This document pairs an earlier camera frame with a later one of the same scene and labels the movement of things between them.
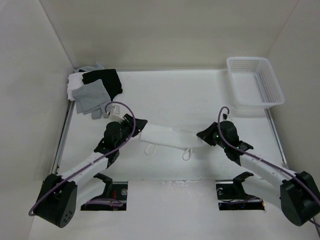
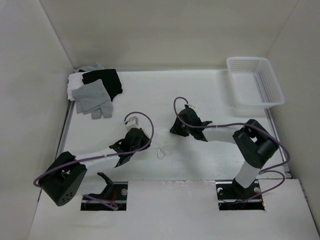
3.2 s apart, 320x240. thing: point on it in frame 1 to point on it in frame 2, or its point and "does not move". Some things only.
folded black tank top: [109, 78] does not move
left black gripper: [128, 121] to [146, 141]
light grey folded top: [97, 66] does not move
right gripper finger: [210, 135] to [178, 128]
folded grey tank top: [92, 98] does not move
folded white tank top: [75, 79] does not move
